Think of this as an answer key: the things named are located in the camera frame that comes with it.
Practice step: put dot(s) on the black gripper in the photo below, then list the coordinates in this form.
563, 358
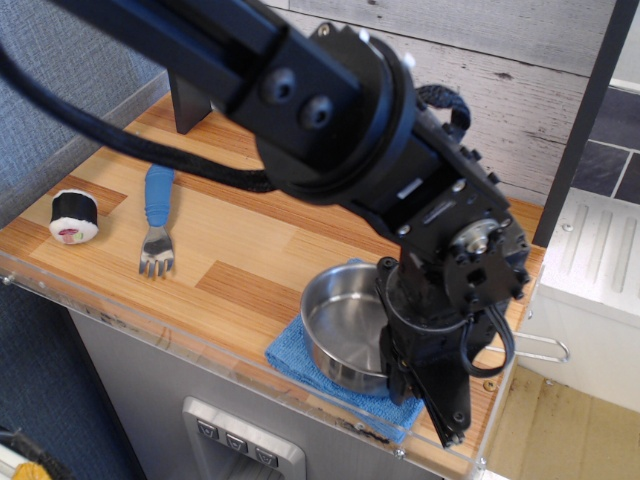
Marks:
428, 348

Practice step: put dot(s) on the stainless steel pot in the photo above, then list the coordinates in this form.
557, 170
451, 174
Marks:
343, 317

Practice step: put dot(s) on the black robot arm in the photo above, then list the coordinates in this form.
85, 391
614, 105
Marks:
338, 120

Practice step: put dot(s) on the blue folded cloth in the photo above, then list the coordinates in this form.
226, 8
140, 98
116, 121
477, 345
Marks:
288, 354

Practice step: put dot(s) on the clear acrylic table edge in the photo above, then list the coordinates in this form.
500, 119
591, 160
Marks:
203, 332

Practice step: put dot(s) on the white ridged side unit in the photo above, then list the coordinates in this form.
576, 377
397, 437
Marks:
587, 301

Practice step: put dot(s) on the grey cabinet with buttons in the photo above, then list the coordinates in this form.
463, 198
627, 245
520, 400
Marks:
200, 400

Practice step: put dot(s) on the plush sushi roll toy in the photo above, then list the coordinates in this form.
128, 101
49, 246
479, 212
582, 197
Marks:
74, 217

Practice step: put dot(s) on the black and orange object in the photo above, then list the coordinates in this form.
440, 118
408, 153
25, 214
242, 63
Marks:
39, 464

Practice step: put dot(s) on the blue handled metal fork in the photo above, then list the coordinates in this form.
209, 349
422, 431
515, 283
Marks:
157, 254

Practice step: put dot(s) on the dark right vertical post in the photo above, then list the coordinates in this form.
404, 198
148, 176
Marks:
608, 55

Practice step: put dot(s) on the dark vertical post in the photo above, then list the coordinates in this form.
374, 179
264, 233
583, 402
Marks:
608, 55
189, 103

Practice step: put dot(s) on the dark left vertical post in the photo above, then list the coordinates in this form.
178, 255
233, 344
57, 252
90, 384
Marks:
189, 103

